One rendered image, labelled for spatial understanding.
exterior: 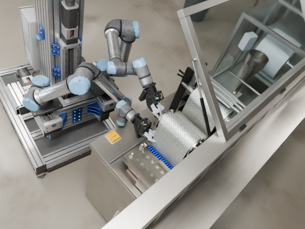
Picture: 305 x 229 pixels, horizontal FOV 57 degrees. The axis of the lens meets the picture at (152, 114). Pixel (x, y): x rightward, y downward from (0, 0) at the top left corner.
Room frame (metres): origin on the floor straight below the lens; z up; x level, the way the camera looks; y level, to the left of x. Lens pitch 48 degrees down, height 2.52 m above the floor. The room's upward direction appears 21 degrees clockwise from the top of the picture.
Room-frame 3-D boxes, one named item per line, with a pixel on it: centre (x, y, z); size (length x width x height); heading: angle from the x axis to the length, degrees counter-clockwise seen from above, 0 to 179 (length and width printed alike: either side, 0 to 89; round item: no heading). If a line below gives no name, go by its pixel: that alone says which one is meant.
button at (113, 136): (1.10, 0.20, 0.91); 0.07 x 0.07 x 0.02; 60
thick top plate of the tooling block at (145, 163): (0.89, -0.13, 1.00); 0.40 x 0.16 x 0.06; 60
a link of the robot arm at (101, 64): (1.64, 0.49, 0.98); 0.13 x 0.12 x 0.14; 117
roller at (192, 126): (1.17, -0.25, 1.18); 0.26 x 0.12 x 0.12; 60
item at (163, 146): (1.01, -0.16, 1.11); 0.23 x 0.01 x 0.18; 60
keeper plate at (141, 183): (0.80, -0.10, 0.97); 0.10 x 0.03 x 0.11; 60
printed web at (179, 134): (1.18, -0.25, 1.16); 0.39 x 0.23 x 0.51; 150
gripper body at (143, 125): (1.13, 0.05, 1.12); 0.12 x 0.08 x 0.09; 60
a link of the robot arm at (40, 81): (1.24, 0.81, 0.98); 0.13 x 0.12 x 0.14; 9
